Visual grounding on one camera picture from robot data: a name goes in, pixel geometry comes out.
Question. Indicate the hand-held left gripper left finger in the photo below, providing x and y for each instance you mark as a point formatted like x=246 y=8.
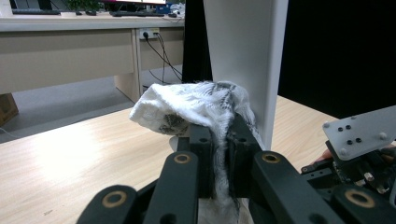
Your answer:
x=204 y=155

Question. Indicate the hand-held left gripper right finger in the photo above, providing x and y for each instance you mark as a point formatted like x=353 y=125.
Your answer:
x=241 y=149

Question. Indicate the white cloth with black pattern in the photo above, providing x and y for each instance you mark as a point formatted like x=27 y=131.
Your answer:
x=186 y=102

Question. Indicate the white desk lamp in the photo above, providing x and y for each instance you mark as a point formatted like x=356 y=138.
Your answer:
x=243 y=46

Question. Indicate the black keyboard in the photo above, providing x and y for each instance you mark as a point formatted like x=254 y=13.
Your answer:
x=35 y=11
x=137 y=14

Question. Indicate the beige wooden desk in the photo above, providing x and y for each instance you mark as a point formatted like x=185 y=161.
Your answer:
x=62 y=56

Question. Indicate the black computer mouse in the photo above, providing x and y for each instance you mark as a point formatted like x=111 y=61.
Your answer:
x=91 y=12

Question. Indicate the green plant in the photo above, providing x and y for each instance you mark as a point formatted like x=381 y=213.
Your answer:
x=84 y=4

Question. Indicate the brown cardboard box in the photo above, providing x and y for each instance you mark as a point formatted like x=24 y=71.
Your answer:
x=7 y=109

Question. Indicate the white wall socket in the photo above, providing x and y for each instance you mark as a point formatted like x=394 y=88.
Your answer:
x=149 y=33

